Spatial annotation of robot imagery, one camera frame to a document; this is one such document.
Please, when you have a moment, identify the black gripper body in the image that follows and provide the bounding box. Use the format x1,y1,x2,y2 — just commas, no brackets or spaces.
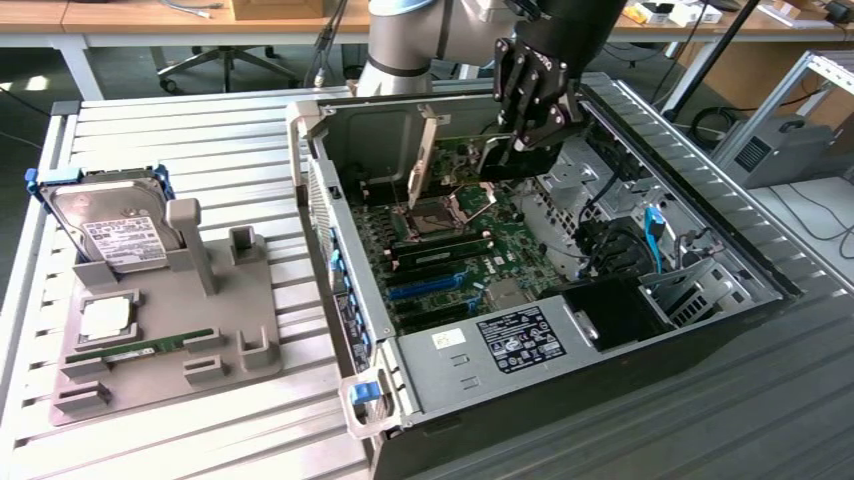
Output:
513,0,630,81

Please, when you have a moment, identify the green graphics card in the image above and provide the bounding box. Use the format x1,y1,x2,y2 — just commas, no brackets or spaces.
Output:
404,102,564,210

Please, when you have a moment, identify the silver drive cage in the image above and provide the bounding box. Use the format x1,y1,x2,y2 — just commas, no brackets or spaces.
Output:
525,139,669,281

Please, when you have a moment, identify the metal socket cover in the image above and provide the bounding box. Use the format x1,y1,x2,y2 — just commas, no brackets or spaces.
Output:
445,180,501,221

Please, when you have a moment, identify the black slanted pole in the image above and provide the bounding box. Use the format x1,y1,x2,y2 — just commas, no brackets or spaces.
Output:
660,0,764,120

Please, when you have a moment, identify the green motherboard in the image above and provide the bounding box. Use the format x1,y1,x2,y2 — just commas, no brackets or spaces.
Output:
350,172,582,336

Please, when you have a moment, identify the wooden desk with clutter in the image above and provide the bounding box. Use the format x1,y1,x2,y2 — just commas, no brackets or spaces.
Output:
610,0,854,116

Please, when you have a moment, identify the CPU socket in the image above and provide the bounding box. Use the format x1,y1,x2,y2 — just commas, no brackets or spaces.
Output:
393,199,469,242

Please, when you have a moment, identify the black installed RAM stick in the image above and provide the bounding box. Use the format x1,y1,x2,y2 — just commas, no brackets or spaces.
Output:
398,242,497,269

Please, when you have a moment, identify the grey computer tower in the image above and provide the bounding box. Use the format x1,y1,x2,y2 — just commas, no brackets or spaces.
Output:
733,117,840,190

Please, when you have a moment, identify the cardboard box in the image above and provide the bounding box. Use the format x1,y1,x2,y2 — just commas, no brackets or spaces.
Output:
230,0,344,21

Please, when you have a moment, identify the blue expansion slot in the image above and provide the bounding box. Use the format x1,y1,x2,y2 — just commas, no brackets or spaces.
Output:
385,264,473,301

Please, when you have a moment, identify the silver perforated disk bay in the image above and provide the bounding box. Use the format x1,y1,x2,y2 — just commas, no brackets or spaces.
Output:
637,259,744,329

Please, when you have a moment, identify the office chair base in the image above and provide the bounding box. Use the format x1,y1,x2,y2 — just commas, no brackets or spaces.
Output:
157,44,302,95

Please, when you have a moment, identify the black expansion slot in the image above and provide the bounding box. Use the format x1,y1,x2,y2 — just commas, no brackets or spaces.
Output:
397,299,473,334

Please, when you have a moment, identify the grey power supply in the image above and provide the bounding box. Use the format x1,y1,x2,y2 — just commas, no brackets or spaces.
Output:
384,294,602,416

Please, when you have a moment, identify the black open PC case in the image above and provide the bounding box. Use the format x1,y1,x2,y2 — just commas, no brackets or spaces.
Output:
286,82,803,480

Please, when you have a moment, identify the wooden desk with white legs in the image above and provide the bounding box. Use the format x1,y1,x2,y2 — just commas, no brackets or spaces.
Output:
0,0,376,101

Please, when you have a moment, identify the silver hard disk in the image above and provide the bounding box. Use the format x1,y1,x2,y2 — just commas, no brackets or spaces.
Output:
39,172,187,274

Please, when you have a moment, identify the blue disk caddy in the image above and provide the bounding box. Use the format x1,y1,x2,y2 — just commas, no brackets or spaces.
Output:
23,163,179,214

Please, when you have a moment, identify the green RAM stick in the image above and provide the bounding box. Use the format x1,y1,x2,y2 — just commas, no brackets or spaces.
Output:
66,328,219,365

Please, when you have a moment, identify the silver CPU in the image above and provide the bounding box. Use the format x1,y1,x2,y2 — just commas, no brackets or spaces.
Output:
79,298,135,344

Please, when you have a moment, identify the grey parts rack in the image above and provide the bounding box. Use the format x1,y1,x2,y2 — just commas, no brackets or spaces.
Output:
51,197,289,429

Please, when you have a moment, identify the coiled black cable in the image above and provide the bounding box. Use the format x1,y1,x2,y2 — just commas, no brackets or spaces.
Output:
690,107,737,147

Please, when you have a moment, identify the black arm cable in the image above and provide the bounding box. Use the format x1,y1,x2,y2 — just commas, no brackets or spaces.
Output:
304,0,354,90

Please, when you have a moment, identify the blue wire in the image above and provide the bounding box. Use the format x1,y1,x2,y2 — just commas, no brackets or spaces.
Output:
642,204,669,276

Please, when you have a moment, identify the black wire bundle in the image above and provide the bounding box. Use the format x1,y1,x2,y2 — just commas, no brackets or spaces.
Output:
577,219,653,277

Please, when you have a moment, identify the aluminium profile frame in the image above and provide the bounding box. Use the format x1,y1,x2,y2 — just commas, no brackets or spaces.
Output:
710,49,854,166

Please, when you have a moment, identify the grey cable on desk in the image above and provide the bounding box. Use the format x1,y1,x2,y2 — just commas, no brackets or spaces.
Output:
159,0,223,20

